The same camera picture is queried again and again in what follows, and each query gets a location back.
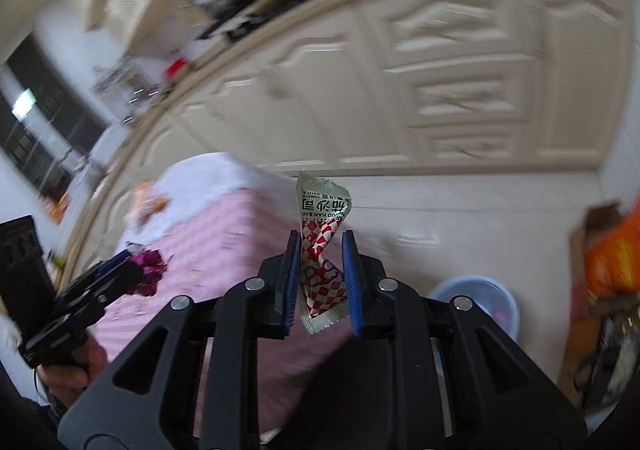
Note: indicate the blue plastic bucket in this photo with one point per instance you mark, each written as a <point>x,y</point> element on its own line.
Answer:
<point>475,300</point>

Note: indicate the dark window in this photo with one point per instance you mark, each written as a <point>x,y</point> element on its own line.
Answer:
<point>40,119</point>

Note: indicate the white cloth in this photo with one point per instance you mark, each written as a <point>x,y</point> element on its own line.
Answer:
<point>210,180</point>

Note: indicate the red container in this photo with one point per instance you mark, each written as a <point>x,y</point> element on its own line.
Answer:
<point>176,65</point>

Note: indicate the red checkered sauce packet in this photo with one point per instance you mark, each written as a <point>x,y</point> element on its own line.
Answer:
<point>320,275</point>

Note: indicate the cardboard box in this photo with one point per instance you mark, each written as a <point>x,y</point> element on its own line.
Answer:
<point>580,330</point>

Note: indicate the orange plastic bag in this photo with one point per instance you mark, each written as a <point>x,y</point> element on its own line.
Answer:
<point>615,255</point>

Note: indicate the cream kitchen cabinet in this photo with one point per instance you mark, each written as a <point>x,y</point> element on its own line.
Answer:
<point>400,79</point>

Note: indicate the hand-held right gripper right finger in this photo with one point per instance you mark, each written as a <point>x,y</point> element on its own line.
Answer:
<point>351,290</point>

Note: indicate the purple shiny wrapper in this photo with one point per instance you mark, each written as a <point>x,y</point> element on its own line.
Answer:
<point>150,270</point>

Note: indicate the person's left hand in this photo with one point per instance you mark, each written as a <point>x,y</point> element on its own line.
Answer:
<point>67,375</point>

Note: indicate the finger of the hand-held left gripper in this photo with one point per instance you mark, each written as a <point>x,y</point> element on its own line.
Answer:
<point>112,264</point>
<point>125,277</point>

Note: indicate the pink striped tablecloth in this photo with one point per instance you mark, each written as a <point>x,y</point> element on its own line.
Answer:
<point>220,255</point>

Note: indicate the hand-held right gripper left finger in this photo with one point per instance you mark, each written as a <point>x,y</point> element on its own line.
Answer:
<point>291,290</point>

